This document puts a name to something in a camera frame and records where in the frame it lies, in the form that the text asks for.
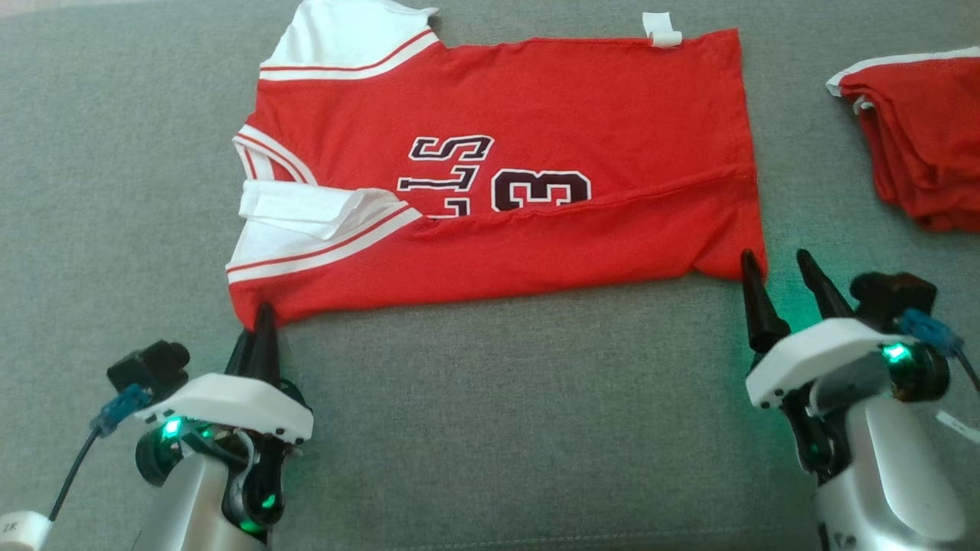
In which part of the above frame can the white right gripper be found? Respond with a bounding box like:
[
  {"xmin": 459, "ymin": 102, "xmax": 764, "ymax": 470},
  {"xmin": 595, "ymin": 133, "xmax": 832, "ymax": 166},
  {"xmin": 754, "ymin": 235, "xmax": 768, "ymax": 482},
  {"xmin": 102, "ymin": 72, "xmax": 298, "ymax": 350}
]
[{"xmin": 739, "ymin": 249, "xmax": 952, "ymax": 484}]

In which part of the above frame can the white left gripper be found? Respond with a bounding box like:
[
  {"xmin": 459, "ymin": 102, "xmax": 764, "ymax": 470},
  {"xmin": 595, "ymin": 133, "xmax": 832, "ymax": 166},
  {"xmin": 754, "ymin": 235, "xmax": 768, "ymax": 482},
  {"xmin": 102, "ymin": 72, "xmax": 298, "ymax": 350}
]
[{"xmin": 133, "ymin": 302, "xmax": 315, "ymax": 534}]

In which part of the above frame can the red shorts white waistband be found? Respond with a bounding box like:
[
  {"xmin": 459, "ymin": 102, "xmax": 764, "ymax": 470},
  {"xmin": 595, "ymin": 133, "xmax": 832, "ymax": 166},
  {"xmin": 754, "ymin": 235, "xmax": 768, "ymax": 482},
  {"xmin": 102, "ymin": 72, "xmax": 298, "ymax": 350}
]
[{"xmin": 825, "ymin": 47, "xmax": 980, "ymax": 233}]

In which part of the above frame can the red white sports jersey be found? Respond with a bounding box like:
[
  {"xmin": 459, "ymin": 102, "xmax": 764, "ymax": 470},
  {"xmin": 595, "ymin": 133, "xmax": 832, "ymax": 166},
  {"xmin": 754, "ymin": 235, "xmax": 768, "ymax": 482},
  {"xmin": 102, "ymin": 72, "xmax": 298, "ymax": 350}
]
[{"xmin": 225, "ymin": 0, "xmax": 769, "ymax": 331}]

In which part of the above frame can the grey fabric sofa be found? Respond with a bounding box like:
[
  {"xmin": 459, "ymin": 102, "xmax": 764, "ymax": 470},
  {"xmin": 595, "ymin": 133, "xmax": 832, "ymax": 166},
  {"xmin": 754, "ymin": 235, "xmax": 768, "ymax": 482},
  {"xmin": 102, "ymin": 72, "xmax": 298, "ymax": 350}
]
[{"xmin": 0, "ymin": 0, "xmax": 980, "ymax": 551}]

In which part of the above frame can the blue left camera connector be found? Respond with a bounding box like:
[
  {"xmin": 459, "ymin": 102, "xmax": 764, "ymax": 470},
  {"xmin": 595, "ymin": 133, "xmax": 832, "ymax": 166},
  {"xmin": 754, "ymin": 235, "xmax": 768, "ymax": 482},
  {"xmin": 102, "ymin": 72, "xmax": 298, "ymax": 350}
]
[{"xmin": 90, "ymin": 383, "xmax": 153, "ymax": 438}]

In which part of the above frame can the black right camera cable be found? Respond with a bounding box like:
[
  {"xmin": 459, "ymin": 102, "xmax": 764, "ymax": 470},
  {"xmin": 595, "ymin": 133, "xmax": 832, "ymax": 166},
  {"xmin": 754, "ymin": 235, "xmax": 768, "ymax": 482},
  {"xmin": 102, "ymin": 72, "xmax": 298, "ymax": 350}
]
[{"xmin": 952, "ymin": 350, "xmax": 980, "ymax": 393}]

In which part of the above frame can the black camera cable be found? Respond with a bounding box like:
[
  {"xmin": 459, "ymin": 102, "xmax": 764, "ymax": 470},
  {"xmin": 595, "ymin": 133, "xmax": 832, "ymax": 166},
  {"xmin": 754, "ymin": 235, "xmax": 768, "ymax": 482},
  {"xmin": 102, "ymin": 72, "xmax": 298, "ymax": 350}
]
[
  {"xmin": 952, "ymin": 350, "xmax": 980, "ymax": 393},
  {"xmin": 47, "ymin": 427, "xmax": 101, "ymax": 523}
]

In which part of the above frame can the white cable tie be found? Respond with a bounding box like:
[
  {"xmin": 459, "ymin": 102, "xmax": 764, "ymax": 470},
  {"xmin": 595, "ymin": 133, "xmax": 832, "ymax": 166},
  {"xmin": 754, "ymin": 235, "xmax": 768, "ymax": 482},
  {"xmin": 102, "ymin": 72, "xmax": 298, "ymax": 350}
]
[{"xmin": 937, "ymin": 410, "xmax": 980, "ymax": 446}]

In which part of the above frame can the black left camera cable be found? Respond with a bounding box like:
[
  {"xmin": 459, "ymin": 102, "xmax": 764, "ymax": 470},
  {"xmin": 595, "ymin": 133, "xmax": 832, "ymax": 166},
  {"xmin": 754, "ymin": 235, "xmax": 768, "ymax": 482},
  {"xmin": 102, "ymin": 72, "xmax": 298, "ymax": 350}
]
[{"xmin": 47, "ymin": 427, "xmax": 101, "ymax": 523}]

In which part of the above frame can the white cable label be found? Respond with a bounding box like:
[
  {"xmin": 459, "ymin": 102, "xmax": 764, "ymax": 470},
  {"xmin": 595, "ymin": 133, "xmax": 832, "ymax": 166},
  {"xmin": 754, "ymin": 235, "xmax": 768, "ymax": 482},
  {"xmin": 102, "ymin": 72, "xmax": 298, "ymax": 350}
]
[{"xmin": 0, "ymin": 510, "xmax": 54, "ymax": 551}]

